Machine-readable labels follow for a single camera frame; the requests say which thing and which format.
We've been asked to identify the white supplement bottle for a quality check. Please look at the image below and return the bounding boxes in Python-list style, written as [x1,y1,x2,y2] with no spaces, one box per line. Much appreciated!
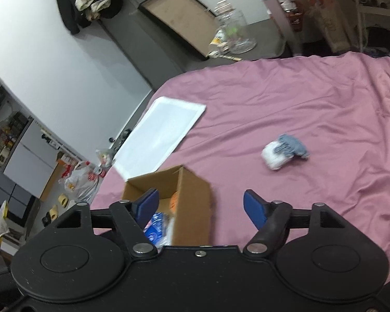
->
[209,30,229,57]

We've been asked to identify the white soft bundle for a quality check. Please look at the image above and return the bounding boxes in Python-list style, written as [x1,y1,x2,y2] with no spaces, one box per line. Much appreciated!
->
[261,141,294,171]

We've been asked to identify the white flat pillowcase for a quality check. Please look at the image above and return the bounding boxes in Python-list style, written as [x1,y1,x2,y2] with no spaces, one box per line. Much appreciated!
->
[114,96,206,181]

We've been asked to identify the blue snack packet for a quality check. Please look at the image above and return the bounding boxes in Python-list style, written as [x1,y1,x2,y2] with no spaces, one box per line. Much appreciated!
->
[144,213,174,249]

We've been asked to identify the pink bed sheet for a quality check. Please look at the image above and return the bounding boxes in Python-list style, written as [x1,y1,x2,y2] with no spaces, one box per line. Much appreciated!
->
[90,51,390,280]

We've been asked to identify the large clear plastic jar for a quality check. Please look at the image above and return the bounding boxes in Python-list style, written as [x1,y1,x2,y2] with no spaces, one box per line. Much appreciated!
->
[214,0,256,55]

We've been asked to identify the white plastic shopping bag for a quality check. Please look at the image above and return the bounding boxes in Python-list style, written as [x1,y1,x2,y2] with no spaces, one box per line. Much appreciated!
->
[60,161,101,203]

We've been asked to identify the brown framed board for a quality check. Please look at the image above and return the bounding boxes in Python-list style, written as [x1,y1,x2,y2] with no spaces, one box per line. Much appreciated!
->
[139,0,217,61]

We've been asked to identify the yellow slippers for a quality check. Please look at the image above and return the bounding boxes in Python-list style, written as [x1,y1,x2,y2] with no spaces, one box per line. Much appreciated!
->
[45,193,69,222]

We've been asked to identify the orange ball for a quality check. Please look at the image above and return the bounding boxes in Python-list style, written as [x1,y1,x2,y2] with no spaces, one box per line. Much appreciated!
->
[169,192,178,215]

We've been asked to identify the brown cardboard box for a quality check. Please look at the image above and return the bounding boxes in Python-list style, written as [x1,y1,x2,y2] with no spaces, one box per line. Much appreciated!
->
[122,166,212,246]

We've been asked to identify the blue-grey crochet piece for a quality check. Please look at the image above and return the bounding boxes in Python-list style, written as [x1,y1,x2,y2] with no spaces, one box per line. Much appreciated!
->
[275,134,309,159]

